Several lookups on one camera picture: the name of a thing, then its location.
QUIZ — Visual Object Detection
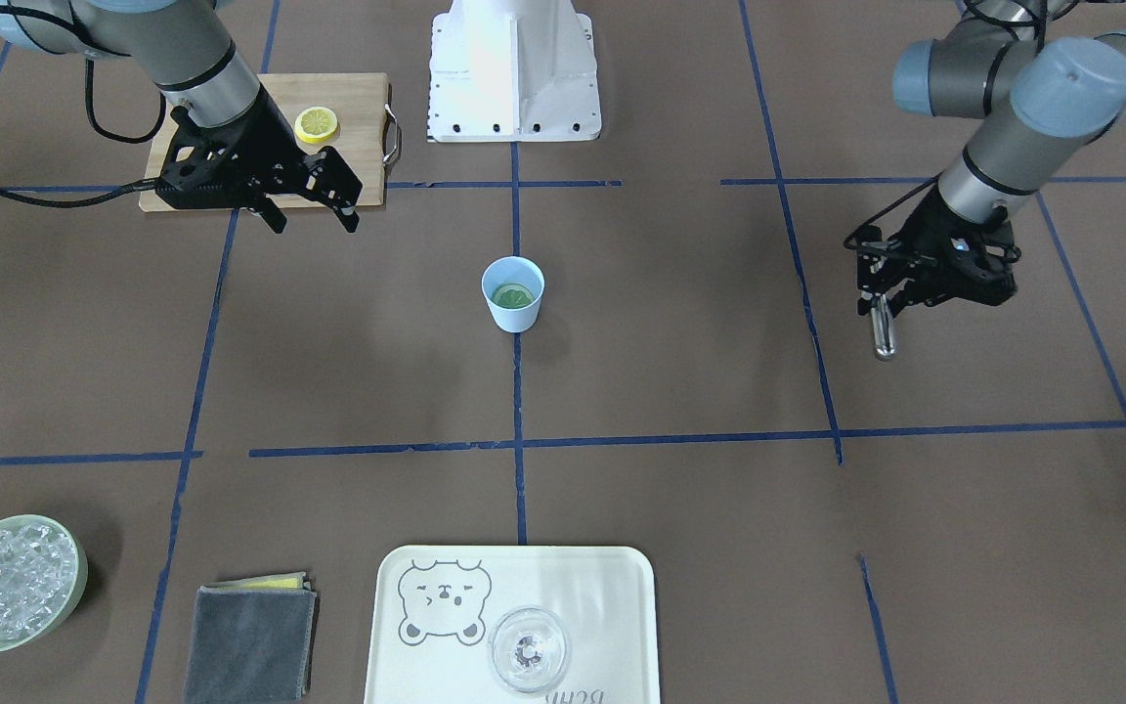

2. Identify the cream serving tray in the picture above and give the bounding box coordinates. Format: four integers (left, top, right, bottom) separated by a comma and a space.
364, 545, 662, 703

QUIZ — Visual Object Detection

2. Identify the green bowl of ice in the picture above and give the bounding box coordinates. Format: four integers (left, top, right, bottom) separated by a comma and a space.
0, 515, 89, 652

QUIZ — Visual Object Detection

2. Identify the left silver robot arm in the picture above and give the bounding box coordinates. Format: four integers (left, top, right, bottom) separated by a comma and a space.
845, 1, 1126, 324

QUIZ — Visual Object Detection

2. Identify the steel muddler with black cap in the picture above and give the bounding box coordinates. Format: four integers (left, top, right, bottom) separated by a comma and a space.
870, 294, 897, 362

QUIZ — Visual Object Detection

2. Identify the light blue cup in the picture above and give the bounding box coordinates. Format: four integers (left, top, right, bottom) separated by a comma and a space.
481, 257, 545, 333

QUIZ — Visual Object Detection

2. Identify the wooden cutting board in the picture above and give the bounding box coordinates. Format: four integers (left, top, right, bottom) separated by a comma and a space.
138, 73, 403, 212

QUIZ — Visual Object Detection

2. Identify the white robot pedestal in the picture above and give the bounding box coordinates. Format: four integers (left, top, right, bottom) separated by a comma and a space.
426, 1, 604, 144

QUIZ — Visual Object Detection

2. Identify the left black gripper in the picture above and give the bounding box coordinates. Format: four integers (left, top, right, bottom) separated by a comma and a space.
856, 186, 1019, 320

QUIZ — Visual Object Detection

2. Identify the clear wine glass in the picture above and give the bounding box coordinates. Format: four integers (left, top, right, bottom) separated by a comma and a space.
489, 606, 572, 695

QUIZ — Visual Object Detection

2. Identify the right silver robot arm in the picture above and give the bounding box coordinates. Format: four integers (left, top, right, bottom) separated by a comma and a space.
0, 1, 363, 233

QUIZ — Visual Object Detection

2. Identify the grey folded cloth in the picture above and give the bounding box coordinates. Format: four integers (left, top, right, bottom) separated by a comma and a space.
184, 572, 318, 703

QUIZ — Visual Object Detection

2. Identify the yellow lemon half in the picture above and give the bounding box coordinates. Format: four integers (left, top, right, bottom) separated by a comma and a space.
489, 282, 537, 309
293, 106, 340, 146

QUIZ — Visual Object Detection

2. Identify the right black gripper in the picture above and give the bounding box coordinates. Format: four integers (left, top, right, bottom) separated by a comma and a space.
153, 93, 363, 235

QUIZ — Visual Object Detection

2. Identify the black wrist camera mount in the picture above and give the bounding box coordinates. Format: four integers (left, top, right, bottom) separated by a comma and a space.
842, 224, 931, 293

